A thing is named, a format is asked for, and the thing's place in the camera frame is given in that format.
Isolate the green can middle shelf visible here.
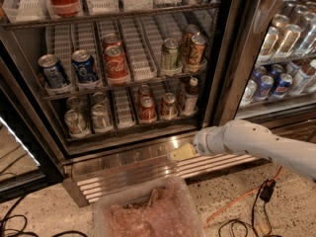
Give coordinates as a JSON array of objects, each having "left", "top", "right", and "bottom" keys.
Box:
[{"left": 161, "top": 38, "right": 180, "bottom": 70}]

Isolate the red coke can front middle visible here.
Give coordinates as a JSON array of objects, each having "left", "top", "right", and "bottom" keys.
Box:
[{"left": 104, "top": 45, "right": 127, "bottom": 79}]

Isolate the orange brown can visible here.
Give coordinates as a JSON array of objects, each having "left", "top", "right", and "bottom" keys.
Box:
[
  {"left": 181, "top": 24, "right": 199, "bottom": 57},
  {"left": 187, "top": 35, "right": 206, "bottom": 66}
]

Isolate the red coke can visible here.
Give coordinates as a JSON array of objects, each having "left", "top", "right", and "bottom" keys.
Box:
[
  {"left": 102, "top": 34, "right": 121, "bottom": 49},
  {"left": 137, "top": 84, "right": 152, "bottom": 99},
  {"left": 139, "top": 97, "right": 157, "bottom": 122},
  {"left": 104, "top": 45, "right": 127, "bottom": 79}
]

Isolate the silver can front left bottom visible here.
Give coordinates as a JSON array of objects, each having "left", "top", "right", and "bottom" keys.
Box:
[{"left": 64, "top": 110, "right": 90, "bottom": 138}]

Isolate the red coke can rear bottom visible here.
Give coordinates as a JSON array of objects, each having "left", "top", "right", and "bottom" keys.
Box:
[{"left": 137, "top": 84, "right": 152, "bottom": 99}]

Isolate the orange extension cable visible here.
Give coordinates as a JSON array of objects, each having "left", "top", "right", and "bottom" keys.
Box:
[{"left": 203, "top": 166, "right": 286, "bottom": 229}]

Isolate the red coke can front bottom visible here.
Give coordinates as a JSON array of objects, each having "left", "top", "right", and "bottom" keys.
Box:
[{"left": 139, "top": 97, "right": 157, "bottom": 122}]

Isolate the black cables left floor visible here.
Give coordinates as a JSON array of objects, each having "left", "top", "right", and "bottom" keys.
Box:
[{"left": 0, "top": 195, "right": 88, "bottom": 237}]

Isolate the blue pepsi can far left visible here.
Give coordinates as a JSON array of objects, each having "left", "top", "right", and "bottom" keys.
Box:
[{"left": 38, "top": 54, "right": 70, "bottom": 89}]

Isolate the white can right fridge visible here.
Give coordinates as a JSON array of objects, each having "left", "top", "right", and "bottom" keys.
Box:
[{"left": 240, "top": 80, "right": 257, "bottom": 106}]

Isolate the blue pepsi can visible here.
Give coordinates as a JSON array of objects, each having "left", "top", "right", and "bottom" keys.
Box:
[
  {"left": 38, "top": 54, "right": 70, "bottom": 89},
  {"left": 271, "top": 73, "right": 292, "bottom": 99},
  {"left": 71, "top": 49, "right": 99, "bottom": 84}
]

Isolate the black power adapter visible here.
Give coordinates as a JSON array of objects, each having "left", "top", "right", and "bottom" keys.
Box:
[{"left": 260, "top": 179, "right": 276, "bottom": 202}]

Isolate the silver can rear left bottom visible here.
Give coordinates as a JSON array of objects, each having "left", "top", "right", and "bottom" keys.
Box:
[{"left": 66, "top": 97, "right": 85, "bottom": 111}]

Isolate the fridge glass door right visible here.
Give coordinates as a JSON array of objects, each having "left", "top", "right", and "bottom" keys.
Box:
[{"left": 203, "top": 0, "right": 316, "bottom": 129}]

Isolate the dark glass bottle white label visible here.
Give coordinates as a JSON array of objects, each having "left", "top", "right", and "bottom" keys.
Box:
[{"left": 182, "top": 77, "right": 198, "bottom": 115}]

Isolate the brown can bottom shelf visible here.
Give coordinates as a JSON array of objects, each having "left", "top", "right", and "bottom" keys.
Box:
[{"left": 160, "top": 93, "right": 177, "bottom": 119}]

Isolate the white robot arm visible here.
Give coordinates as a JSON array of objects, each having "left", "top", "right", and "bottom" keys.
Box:
[{"left": 167, "top": 119, "right": 316, "bottom": 182}]

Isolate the silver can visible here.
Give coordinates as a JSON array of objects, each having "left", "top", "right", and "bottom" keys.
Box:
[
  {"left": 91, "top": 105, "right": 113, "bottom": 132},
  {"left": 66, "top": 97, "right": 85, "bottom": 111},
  {"left": 92, "top": 92, "right": 108, "bottom": 106},
  {"left": 64, "top": 110, "right": 90, "bottom": 138}
]

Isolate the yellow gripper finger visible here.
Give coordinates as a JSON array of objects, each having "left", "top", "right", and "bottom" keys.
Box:
[{"left": 167, "top": 143, "right": 197, "bottom": 161}]

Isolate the stainless fridge base grille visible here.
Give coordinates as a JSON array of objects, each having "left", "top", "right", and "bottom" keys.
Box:
[{"left": 62, "top": 121, "right": 316, "bottom": 208}]

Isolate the orange brown can front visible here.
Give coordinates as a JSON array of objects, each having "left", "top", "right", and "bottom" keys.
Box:
[{"left": 187, "top": 35, "right": 206, "bottom": 66}]

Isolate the blue pepsi can right fridge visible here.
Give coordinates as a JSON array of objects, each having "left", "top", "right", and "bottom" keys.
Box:
[{"left": 254, "top": 75, "right": 274, "bottom": 101}]

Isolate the red coke can rear middle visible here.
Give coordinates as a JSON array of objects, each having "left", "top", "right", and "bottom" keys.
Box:
[{"left": 102, "top": 34, "right": 121, "bottom": 49}]

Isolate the orange brown can rear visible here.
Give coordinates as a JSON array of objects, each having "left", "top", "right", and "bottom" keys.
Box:
[{"left": 181, "top": 24, "right": 199, "bottom": 57}]

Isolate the clear plastic bin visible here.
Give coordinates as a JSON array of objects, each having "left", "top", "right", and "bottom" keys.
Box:
[{"left": 94, "top": 176, "right": 204, "bottom": 237}]

